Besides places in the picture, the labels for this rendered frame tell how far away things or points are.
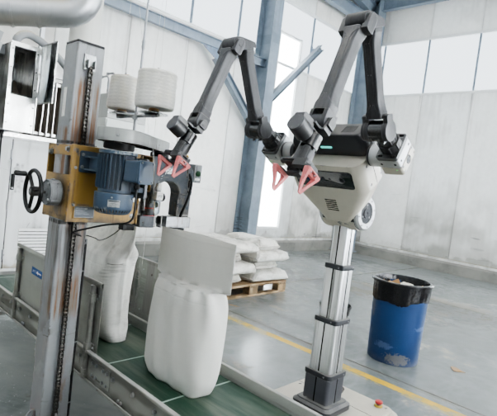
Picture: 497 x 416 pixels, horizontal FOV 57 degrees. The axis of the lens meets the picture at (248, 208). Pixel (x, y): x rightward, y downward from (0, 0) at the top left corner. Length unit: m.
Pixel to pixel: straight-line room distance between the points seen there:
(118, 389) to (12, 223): 2.94
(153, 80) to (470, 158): 8.41
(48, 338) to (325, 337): 1.21
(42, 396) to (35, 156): 2.98
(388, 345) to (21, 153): 3.64
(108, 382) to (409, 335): 2.43
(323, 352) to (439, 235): 7.84
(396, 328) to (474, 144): 6.51
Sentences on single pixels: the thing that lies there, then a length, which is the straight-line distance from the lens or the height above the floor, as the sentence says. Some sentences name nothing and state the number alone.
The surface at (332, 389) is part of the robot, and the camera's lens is 2.29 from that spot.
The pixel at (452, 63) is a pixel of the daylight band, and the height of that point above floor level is 4.16.
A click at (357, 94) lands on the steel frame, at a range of 10.90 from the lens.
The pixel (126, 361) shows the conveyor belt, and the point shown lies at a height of 0.38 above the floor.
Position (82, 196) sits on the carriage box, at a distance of 1.98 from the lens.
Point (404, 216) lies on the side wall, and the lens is 10.21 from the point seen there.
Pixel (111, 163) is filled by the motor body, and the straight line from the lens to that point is 1.81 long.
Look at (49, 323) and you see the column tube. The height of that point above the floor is 0.59.
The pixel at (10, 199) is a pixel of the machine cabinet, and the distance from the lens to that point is 4.75.
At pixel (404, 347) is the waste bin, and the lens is 3.87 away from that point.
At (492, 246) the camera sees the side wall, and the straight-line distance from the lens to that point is 9.61.
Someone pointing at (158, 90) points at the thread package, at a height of 1.59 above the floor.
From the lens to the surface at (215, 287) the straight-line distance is 1.87.
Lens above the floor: 1.27
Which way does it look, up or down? 3 degrees down
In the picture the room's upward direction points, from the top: 7 degrees clockwise
